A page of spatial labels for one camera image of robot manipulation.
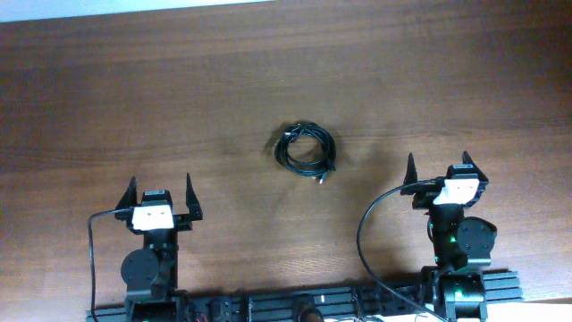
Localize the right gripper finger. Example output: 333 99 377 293
461 151 488 182
403 153 418 185

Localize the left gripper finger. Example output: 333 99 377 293
115 176 138 210
185 174 203 221

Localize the thick black USB cable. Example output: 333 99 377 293
273 122 338 185

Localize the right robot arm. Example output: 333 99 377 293
400 151 497 321

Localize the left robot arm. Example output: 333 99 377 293
114 175 203 322

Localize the right camera cable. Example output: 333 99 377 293
356 178 450 322

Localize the camera cable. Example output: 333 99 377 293
87 208 132 322
356 178 450 322

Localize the left camera cable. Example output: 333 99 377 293
87 208 132 322

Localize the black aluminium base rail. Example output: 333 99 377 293
86 270 523 321

